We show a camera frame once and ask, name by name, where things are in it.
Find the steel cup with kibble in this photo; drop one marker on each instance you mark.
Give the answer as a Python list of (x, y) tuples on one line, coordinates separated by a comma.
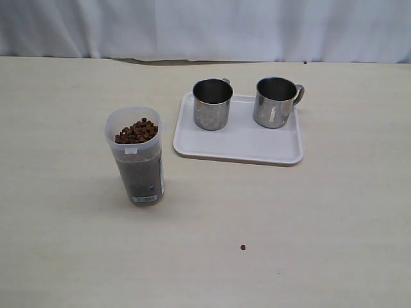
[(275, 100)]

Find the white plastic tray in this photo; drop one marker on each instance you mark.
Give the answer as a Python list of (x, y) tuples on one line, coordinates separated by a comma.
[(242, 139)]

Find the clear plastic tall container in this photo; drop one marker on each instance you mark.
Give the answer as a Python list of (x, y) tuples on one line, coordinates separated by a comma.
[(134, 137)]

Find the white curtain backdrop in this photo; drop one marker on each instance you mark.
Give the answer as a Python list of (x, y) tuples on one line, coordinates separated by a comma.
[(251, 31)]

